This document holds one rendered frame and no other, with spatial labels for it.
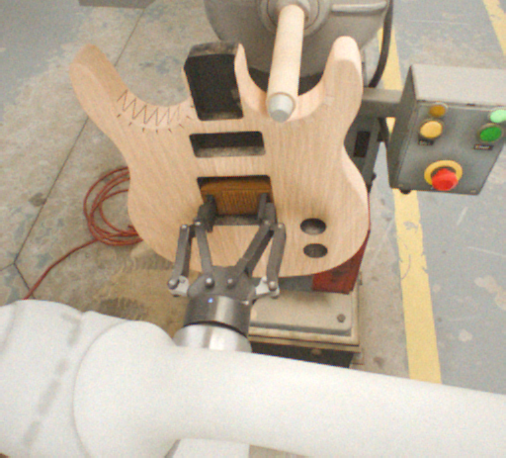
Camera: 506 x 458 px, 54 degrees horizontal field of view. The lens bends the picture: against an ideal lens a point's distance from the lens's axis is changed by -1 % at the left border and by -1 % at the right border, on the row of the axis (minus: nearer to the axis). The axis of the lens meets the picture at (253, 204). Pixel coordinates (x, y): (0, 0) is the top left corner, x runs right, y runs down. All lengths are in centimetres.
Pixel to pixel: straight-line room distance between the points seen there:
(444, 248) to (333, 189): 144
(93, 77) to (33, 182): 178
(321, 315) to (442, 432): 116
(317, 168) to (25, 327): 40
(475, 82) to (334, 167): 31
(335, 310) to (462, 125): 80
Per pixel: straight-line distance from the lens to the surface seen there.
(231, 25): 74
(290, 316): 146
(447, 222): 216
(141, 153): 66
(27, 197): 231
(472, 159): 88
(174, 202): 71
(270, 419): 31
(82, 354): 37
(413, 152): 85
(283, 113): 51
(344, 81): 55
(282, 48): 58
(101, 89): 61
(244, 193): 67
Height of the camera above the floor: 157
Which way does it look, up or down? 49 degrees down
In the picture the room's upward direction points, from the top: straight up
